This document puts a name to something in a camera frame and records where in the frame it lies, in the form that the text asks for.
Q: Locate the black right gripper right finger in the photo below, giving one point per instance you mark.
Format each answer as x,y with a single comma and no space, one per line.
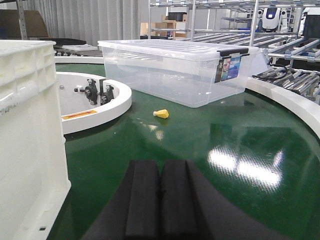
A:
193,209

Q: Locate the white curved conveyor rim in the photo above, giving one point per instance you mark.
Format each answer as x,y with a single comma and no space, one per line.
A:
305,109

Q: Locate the black bearing mount assembly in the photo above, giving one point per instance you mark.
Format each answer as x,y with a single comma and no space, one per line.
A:
92,93

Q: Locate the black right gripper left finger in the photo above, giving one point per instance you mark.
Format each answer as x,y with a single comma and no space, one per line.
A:
132,213

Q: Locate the wooden shelf with boxes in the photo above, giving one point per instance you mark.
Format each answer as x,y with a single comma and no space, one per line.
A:
172,26

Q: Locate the white blue robot background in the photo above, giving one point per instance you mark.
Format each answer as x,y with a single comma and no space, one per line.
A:
272,19

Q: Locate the white round conveyor hub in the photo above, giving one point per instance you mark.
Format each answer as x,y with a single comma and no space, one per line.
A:
77,113

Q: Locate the white plastic tote crate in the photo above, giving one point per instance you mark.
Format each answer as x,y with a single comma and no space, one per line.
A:
34,179

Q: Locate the small yellow toy piece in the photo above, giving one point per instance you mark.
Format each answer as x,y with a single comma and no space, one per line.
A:
163,113

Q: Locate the clear plastic storage box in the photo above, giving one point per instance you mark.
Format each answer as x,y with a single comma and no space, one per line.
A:
189,73

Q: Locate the metal roller conveyor rack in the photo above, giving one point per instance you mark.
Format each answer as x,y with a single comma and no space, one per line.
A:
300,43

